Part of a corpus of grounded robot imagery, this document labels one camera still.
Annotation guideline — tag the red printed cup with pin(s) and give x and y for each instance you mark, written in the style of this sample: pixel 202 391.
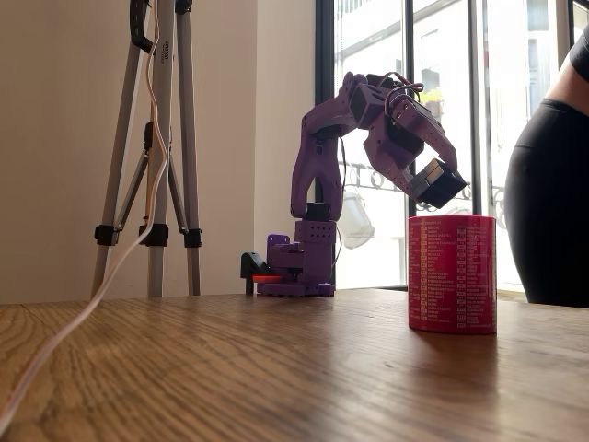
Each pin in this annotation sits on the red printed cup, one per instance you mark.
pixel 451 276

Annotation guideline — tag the white hanging bucket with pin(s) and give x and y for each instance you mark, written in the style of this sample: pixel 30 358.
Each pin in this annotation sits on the white hanging bucket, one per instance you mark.
pixel 356 225

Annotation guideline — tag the black clamp with orange lever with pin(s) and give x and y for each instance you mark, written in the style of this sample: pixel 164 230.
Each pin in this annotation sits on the black clamp with orange lever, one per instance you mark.
pixel 250 266

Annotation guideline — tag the grey camera tripod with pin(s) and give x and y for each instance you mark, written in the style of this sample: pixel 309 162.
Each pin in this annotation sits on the grey camera tripod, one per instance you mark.
pixel 162 115

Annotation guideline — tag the dark window frame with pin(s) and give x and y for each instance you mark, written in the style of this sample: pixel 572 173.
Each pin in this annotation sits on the dark window frame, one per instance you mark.
pixel 324 69

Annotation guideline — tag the purple robot arm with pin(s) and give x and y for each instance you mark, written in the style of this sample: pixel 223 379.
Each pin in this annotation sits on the purple robot arm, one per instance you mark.
pixel 313 156

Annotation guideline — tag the person body in black clothes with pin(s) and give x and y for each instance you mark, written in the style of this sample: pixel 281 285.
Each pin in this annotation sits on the person body in black clothes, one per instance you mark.
pixel 552 207

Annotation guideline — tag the black ornate balcony railing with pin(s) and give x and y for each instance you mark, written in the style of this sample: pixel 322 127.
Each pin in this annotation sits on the black ornate balcony railing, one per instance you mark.
pixel 474 193

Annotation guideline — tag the flower box with yellow flowers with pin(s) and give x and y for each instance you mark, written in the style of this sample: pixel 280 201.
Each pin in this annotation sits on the flower box with yellow flowers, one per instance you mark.
pixel 435 99

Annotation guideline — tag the blue toy brick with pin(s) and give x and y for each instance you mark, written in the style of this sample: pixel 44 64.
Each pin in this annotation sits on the blue toy brick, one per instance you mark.
pixel 437 184

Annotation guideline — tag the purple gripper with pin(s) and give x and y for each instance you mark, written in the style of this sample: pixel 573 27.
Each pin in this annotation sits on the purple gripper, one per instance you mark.
pixel 399 148

